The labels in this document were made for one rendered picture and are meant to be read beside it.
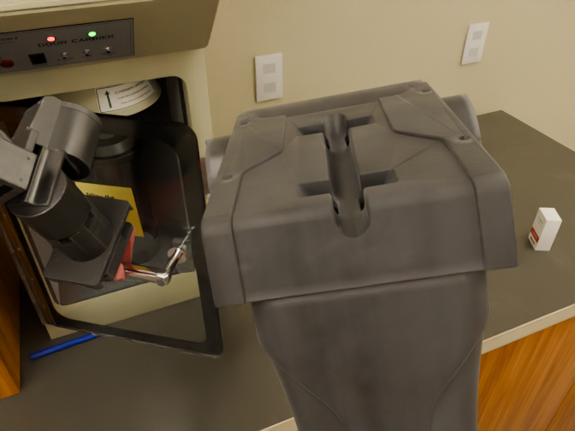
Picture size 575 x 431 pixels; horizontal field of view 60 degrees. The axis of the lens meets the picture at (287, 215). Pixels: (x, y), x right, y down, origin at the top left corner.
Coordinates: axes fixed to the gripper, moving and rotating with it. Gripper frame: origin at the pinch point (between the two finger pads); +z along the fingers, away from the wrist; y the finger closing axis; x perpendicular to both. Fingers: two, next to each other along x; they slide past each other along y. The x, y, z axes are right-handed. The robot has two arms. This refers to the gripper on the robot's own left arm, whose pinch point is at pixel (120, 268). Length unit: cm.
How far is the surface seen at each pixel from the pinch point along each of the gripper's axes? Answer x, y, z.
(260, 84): -2, -63, 36
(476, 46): 51, -98, 53
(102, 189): -2.8, -7.6, -5.9
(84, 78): -8.7, -21.0, -10.1
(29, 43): -7.8, -16.3, -20.6
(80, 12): -1.4, -18.4, -23.2
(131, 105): -5.8, -23.0, -2.8
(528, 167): 67, -64, 60
